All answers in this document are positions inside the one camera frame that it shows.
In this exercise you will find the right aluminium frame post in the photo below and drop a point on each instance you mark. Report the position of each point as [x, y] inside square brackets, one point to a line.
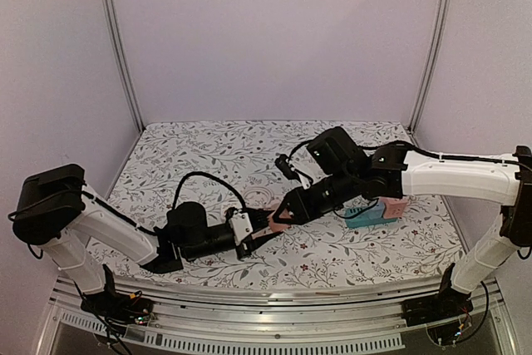
[437, 35]

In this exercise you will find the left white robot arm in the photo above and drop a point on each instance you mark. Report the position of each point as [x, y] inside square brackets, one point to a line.
[55, 205]

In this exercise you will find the aluminium front rail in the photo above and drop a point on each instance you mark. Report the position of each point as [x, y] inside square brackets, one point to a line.
[358, 320]

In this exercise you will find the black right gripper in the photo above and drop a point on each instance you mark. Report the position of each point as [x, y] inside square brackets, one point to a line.
[300, 204]

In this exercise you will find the floral table mat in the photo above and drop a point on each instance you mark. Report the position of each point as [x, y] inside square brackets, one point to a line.
[223, 163]

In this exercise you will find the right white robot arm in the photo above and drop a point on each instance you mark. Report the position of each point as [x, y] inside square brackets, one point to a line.
[501, 179]

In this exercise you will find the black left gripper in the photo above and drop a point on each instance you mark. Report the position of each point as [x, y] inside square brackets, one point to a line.
[253, 244]

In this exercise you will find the teal power strip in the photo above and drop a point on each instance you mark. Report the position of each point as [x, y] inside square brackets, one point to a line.
[356, 222]

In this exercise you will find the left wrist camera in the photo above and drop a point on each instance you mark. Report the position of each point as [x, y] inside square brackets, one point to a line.
[240, 224]

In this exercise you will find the left aluminium frame post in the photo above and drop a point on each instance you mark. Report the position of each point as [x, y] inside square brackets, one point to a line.
[117, 47]

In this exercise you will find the small blue plug adapter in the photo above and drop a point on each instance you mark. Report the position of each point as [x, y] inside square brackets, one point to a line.
[375, 214]

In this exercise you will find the pink cube socket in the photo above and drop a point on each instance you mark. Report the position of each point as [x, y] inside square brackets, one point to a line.
[393, 208]

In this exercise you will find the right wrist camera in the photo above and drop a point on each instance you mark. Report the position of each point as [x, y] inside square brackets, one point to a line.
[291, 172]

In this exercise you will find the small pink plug adapter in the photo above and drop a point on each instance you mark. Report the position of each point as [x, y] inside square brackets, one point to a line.
[278, 227]

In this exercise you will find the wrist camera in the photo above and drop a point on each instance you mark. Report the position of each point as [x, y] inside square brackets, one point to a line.
[240, 224]
[291, 172]

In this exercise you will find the aluminium frame post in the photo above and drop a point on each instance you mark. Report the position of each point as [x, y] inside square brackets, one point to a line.
[437, 35]
[117, 47]

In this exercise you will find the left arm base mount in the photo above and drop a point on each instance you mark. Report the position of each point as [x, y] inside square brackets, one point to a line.
[116, 311]

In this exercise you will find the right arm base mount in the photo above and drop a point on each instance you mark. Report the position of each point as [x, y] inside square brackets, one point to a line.
[446, 303]

